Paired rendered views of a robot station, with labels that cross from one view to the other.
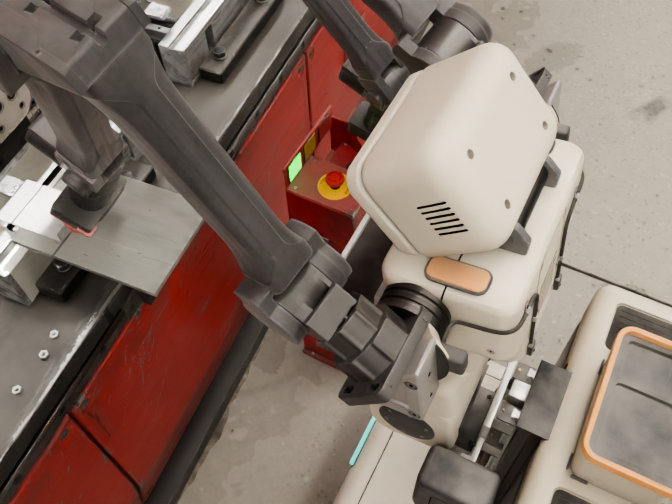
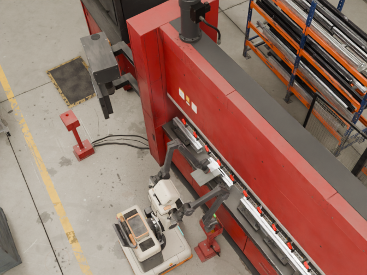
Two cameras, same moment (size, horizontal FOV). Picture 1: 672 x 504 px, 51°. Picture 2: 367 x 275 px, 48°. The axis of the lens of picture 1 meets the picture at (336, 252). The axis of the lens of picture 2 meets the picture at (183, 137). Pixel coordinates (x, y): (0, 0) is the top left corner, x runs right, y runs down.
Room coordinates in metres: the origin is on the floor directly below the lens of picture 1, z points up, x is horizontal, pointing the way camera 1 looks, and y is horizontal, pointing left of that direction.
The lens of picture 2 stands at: (1.62, -1.46, 4.76)
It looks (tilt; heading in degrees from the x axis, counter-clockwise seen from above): 56 degrees down; 123
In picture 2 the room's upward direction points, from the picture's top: 3 degrees counter-clockwise
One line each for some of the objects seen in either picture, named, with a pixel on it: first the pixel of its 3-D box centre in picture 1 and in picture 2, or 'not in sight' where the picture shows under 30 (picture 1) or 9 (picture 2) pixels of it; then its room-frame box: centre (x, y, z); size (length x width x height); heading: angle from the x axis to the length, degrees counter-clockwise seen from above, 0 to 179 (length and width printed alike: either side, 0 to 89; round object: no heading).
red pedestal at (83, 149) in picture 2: not in sight; (76, 135); (-1.17, 0.29, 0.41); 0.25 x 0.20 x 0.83; 65
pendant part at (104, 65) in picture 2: not in sight; (106, 79); (-0.62, 0.55, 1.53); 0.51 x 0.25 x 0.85; 143
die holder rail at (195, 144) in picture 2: not in sight; (187, 134); (0.24, 0.72, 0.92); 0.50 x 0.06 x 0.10; 155
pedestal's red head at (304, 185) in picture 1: (341, 178); (211, 225); (0.96, -0.02, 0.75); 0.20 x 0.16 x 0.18; 150
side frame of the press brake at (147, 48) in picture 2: not in sight; (178, 90); (-0.07, 1.06, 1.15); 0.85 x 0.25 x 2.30; 65
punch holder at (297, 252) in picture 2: not in sight; (300, 249); (1.81, 0.00, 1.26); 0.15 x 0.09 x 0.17; 155
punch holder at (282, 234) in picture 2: not in sight; (284, 231); (1.63, 0.08, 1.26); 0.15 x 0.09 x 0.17; 155
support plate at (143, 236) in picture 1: (113, 223); (205, 173); (0.68, 0.35, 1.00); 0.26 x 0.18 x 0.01; 65
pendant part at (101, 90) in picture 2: not in sight; (101, 92); (-0.64, 0.45, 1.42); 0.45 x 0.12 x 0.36; 143
